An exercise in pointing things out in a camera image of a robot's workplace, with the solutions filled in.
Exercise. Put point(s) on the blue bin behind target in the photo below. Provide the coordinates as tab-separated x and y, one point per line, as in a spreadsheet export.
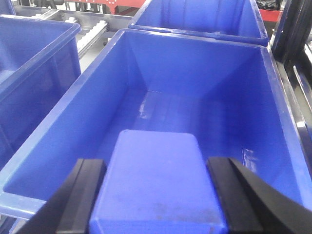
230	20

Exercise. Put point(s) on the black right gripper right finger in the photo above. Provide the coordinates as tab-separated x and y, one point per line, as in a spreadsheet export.
252	206

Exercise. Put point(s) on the blue bottle-shaped plastic part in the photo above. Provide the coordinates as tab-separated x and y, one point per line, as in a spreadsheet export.
157	183

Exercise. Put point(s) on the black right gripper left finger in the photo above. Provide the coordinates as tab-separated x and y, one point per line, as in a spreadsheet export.
69	209

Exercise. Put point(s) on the blue bin left of target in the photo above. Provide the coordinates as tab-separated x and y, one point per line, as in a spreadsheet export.
38	63

